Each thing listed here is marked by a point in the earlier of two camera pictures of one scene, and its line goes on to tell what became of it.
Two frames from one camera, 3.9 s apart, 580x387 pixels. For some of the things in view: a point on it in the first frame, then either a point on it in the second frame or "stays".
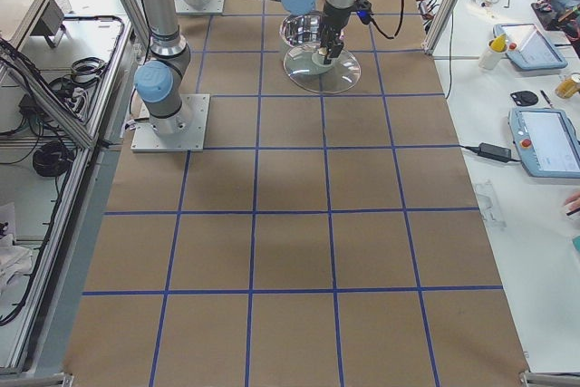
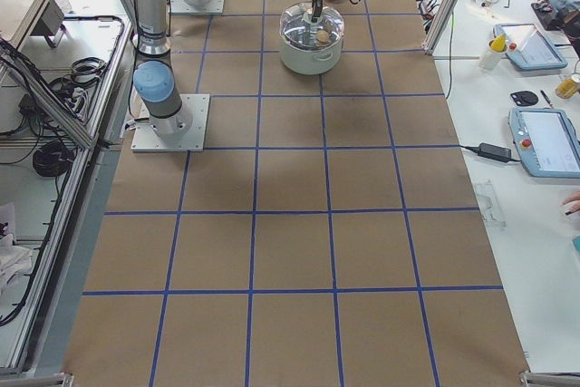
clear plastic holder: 489,204 stays
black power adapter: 494,151 stays
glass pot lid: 304,67 to 298,29
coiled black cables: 52,159 stays
